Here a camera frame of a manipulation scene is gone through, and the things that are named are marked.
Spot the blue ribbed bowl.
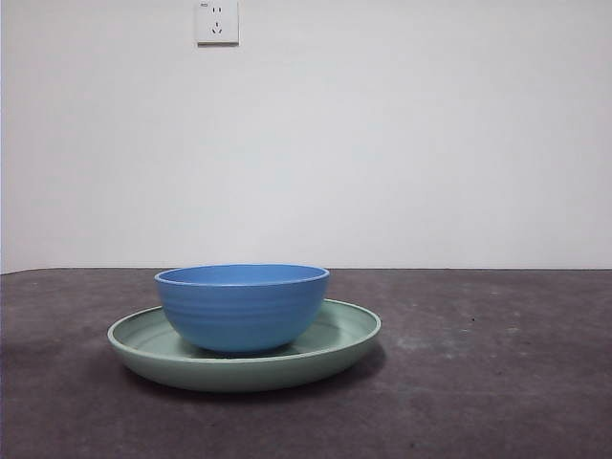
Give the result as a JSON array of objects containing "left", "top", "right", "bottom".
[{"left": 154, "top": 264, "right": 331, "bottom": 355}]

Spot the pale green plate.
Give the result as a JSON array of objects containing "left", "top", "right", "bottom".
[{"left": 106, "top": 298, "right": 383, "bottom": 394}]

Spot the white wall socket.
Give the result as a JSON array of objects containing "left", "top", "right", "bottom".
[{"left": 196, "top": 0, "right": 240, "bottom": 48}]

